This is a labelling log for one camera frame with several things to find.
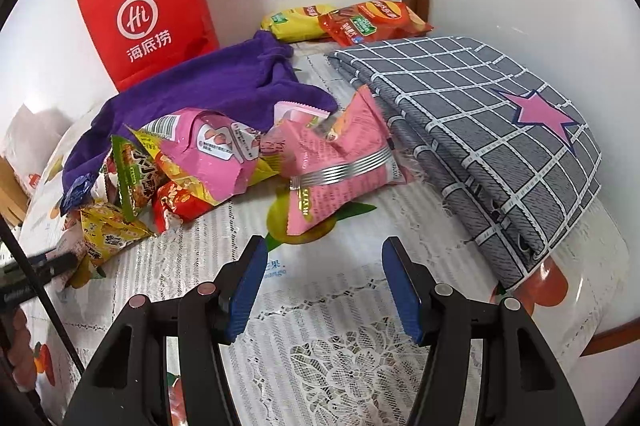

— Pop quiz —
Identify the yellow snack packet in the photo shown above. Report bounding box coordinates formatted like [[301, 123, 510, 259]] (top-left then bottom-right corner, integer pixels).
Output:
[[67, 201, 153, 288]]

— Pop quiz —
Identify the blue snack packet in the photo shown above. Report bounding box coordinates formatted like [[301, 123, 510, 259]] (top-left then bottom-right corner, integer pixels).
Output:
[[60, 172, 96, 216]]

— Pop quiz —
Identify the small red snack packet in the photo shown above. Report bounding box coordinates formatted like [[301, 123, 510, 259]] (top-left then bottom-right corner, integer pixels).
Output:
[[152, 181, 213, 234]]

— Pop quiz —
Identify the pink snack bag with character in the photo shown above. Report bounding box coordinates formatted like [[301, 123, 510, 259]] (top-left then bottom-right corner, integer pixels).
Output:
[[132, 108, 276, 206]]

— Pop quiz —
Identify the green snack bag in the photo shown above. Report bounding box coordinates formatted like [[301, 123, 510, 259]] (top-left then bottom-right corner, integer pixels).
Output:
[[111, 135, 168, 222]]

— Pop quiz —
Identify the large pink snack bag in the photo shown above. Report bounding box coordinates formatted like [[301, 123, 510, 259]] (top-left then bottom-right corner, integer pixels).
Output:
[[260, 86, 410, 241]]

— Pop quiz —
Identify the person's left hand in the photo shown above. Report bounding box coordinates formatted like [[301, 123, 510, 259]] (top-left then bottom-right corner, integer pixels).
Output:
[[6, 308, 37, 392]]

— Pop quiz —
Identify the cardboard box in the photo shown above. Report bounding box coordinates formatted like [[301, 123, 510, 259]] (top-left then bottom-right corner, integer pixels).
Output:
[[0, 157, 29, 227]]

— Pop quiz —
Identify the white plastic bag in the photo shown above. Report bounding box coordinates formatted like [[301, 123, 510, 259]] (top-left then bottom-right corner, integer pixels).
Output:
[[1, 105, 70, 197]]

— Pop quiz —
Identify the grey checked folded cloth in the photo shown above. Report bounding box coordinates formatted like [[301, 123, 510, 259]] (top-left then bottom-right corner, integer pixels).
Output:
[[328, 37, 602, 289]]

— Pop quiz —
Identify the purple towel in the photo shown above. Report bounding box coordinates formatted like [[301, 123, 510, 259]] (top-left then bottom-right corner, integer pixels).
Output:
[[62, 30, 337, 194]]

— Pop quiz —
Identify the red chips bag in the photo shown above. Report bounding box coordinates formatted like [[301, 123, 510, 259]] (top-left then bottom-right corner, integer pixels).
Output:
[[319, 0, 433, 48]]

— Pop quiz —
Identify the red paper shopping bag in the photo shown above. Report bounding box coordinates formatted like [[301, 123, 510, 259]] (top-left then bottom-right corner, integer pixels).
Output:
[[77, 0, 219, 92]]

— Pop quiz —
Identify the yellow chips bag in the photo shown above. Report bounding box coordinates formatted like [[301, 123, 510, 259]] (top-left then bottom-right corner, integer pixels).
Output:
[[260, 4, 334, 43]]

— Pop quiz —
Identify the black cable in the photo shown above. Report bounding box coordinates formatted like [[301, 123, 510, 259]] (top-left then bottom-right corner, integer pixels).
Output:
[[0, 214, 87, 376]]

